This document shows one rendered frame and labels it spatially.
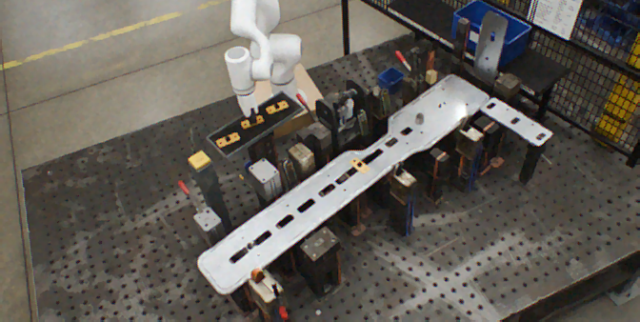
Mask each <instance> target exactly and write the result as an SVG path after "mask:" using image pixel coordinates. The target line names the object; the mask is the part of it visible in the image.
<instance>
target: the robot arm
mask: <svg viewBox="0 0 640 322"><path fill-rule="evenodd" d="M279 18H280V11H279V5H278V0H231V17H230V29H231V31H232V33H233V34H235V35H238V36H241V37H244V38H248V39H249V40H251V41H250V54H251V56H252V57H253V58H251V57H250V54H249V51H248V50H247V49H245V48H243V47H235V48H231V49H229V50H228V51H227V52H226V54H225V60H226V64H227V67H228V71H229V75H230V81H231V85H232V89H233V91H234V92H235V93H236V94H237V99H238V103H239V105H240V107H241V109H242V111H243V113H244V114H245V116H247V120H248V121H249V124H250V125H251V124H254V123H257V119H256V115H255V114H256V113H257V112H258V110H257V106H256V102H255V98H254V94H253V92H254V90H255V86H256V85H255V80H258V81H265V80H270V86H271V90H272V95H271V96H270V97H272V96H273V95H275V94H276V93H277V92H279V91H284V92H285V93H287V94H288V95H289V96H290V97H291V98H293V99H294V100H295V101H296V102H298V103H299V104H300V105H301V106H302V104H301V103H300V102H299V100H298V99H297V97H296V96H295V95H296V93H297V92H298V93H300V94H301V96H302V97H303V99H304V100H305V101H306V103H307V97H306V95H305V94H304V93H303V92H302V91H301V90H300V89H297V86H296V81H295V76H294V71H293V67H294V66H295V64H296V63H297V62H298V61H299V60H300V58H301V56H302V53H303V48H304V45H303V42H302V40H301V39H300V37H298V36H297V35H294V34H285V33H269V32H270V31H272V30H273V29H274V28H275V27H276V26H277V24H278V22H279Z"/></svg>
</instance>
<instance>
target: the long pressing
mask: <svg viewBox="0 0 640 322"><path fill-rule="evenodd" d="M443 89H445V90H444V91H443ZM489 101H490V97H489V96H488V95H487V94H486V93H484V92H483V91H481V90H479V89H477V88H476V87H475V86H473V85H472V84H470V83H469V82H467V81H465V80H464V79H462V78H460V77H459V76H457V75H454V74H451V75H449V76H447V77H446V78H444V79H443V80H441V81H440V82H439V83H437V84H435V85H433V86H432V87H431V88H429V89H428V90H426V91H425V92H423V93H422V94H420V95H419V96H418V97H416V98H415V99H413V100H412V101H411V102H409V103H408V104H407V105H406V106H405V107H403V108H402V109H400V110H399V111H397V112H396V113H394V114H393V115H391V116H390V117H389V119H388V132H387V134H386V135H385V136H383V137H382V138H381V139H379V140H378V141H376V142H375V143H374V144H372V145H371V146H370V147H368V148H367V149H365V150H363V151H345V152H343V153H342V154H340V155H339V156H337V157H336V158H335V159H333V160H332V161H330V162H329V163H328V164H327V165H326V166H324V167H323V168H322V169H320V170H319V171H317V172H316V173H314V174H313V175H311V176H310V177H309V178H307V179H306V180H304V181H303V182H302V183H300V184H299V185H297V186H296V187H295V188H293V189H292V190H291V191H289V192H287V193H286V194H285V195H283V196H282V197H280V198H279V199H278V200H276V201H275V202H273V203H272V204H271V205H269V206H268V207H266V208H265V209H264V210H262V211H260V212H259V213H258V214H256V215H255V216H254V217H253V218H252V219H250V220H249V221H247V222H246V223H245V224H243V225H242V226H240V227H239V228H238V229H236V230H235V231H233V232H232V233H230V234H229V235H227V236H226V237H225V238H223V239H222V240H220V241H219V242H218V243H216V244H215V245H213V246H212V247H211V248H209V249H208V250H207V251H205V252H203V253H202V254H201V255H200V256H199V259H198V268H199V270H200V271H201V272H202V273H203V274H204V275H205V276H206V278H207V279H208V280H209V281H210V283H211V284H212V285H213V287H214V288H215V289H216V291H217V292H218V293H220V294H223V295H228V294H231V293H233V292H235V291H236V290H237V289H239V288H240V287H241V286H243V285H244V284H245V283H246V282H248V280H249V279H250V278H251V277H250V272H251V270H253V269H254V268H255V267H257V266H259V267H260V268H261V269H264V268H265V267H266V266H267V265H268V264H269V263H270V262H272V261H273V260H274V259H276V258H277V257H278V256H280V255H281V254H282V253H284V252H285V251H286V250H288V249H289V248H290V247H292V246H293V245H294V244H296V243H297V242H298V241H299V240H301V239H302V238H303V237H305V236H306V235H307V234H309V233H310V232H311V231H313V230H314V229H315V228H317V227H318V226H319V225H321V224H322V223H323V222H324V221H326V220H327V219H328V218H330V217H331V216H332V215H334V214H335V213H336V212H337V211H339V210H340V209H342V208H343V207H344V206H346V205H347V204H348V203H349V202H350V201H351V200H352V199H354V198H355V197H356V196H358V195H359V194H360V193H362V192H363V191H364V190H366V189H367V188H368V187H370V186H371V185H372V184H374V183H375V182H376V181H377V180H379V179H380V178H381V177H383V176H384V175H385V174H387V173H388V172H389V171H390V170H391V165H392V164H393V163H394V162H395V161H396V160H398V159H399V160H401V161H402V162H403V161H404V160H405V159H406V158H408V157H409V156H410V155H412V154H414V153H416V152H419V151H425V150H427V149H429V148H430V147H431V146H433V145H434V144H435V143H436V142H438V141H439V140H440V139H443V138H444V137H445V136H446V135H448V134H449V133H450V132H452V131H453V130H454V129H456V128H457V127H458V126H459V124H460V122H461V121H460V119H461V118H462V116H464V115H465V114H466V113H469V114H470V115H471V116H473V115H474V114H475V113H476V112H478V111H479V110H480V108H481V107H482V106H483V105H485V104H486V103H487V102H489ZM444 102H446V103H447V104H444ZM439 104H442V108H438V106H439ZM466 104H468V105H466ZM418 112H421V113H423V116H424V118H423V123H422V124H420V125H418V124H416V123H415V117H416V114H417V113H418ZM405 128H410V129H412V131H411V132H410V133H409V134H407V135H406V136H404V135H402V134H401V133H400V132H401V131H402V130H404V129H405ZM420 131H421V132H422V133H421V132H420ZM392 138H395V139H396V140H397V141H398V142H397V143H395V144H394V145H393V146H391V147H390V148H388V147H387V146H386V145H385V143H387V142H388V141H389V140H391V139H392ZM406 143H408V144H406ZM377 149H379V150H381V151H382V152H383V153H382V154H380V155H379V156H377V157H376V158H375V159H373V160H372V161H371V162H369V163H368V165H366V166H368V167H369V168H370V170H369V171H367V172H366V173H364V174H363V173H361V172H360V171H358V172H357V173H355V174H354V175H353V176H351V177H350V178H349V179H347V180H346V181H345V182H343V183H342V184H340V185H338V184H337V183H335V180H336V179H337V178H339V177H340V176H341V175H343V174H344V173H345V172H347V171H348V170H350V169H351V168H354V166H353V165H352V164H350V161H351V159H353V158H354V157H357V158H358V159H359V160H360V161H362V160H363V159H365V158H366V157H367V156H369V155H370V154H371V153H373V152H374V151H376V150H377ZM328 175H329V176H328ZM329 184H332V185H333V186H334V187H335V189H334V190H332V191H331V192H329V193H328V194H327V195H325V196H324V197H321V196H319V195H318V192H320V191H321V190H322V189H324V188H325V187H326V186H328V185H329ZM344 190H345V191H344ZM309 199H312V200H313V201H314V202H315V203H314V204H313V205H312V206H311V207H309V208H308V209H307V210H305V211H304V212H299V211H298V210H297V208H298V207H300V206H301V205H302V204H304V203H305V202H307V201H308V200H309ZM287 205H289V206H288V207H287ZM289 214H290V215H292V216H293V220H291V221H290V222H289V223H288V224H287V225H286V226H284V227H283V228H282V229H277V227H276V226H275V224H276V223H278V222H279V221H280V220H282V219H283V218H284V217H286V216H287V215H289ZM265 231H269V232H270V233H271V237H269V238H268V239H267V240H265V241H264V242H263V243H261V244H260V245H259V246H255V245H254V244H253V240H254V239H256V238H257V237H258V236H260V235H261V234H262V233H264V232H265ZM242 237H244V238H243V239H242ZM248 242H251V243H252V244H253V245H254V247H253V248H252V249H251V250H249V249H248V248H247V243H248ZM243 248H246V249H248V251H249V253H247V254H246V255H245V256H243V257H242V258H241V259H239V260H238V261H237V262H235V263H231V262H230V258H231V257H232V256H233V255H235V254H236V253H237V252H239V251H240V250H242V249H243ZM257 254H259V256H257Z"/></svg>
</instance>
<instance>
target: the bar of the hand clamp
mask: <svg viewBox="0 0 640 322"><path fill-rule="evenodd" d="M409 52H410V75H411V79H413V80H414V81H415V86H416V77H417V78H418V81H417V82H419V83H420V82H421V75H420V60H419V58H421V57H422V56H423V52H422V51H419V49H418V48H416V47H414V48H413V49H410V50H409Z"/></svg>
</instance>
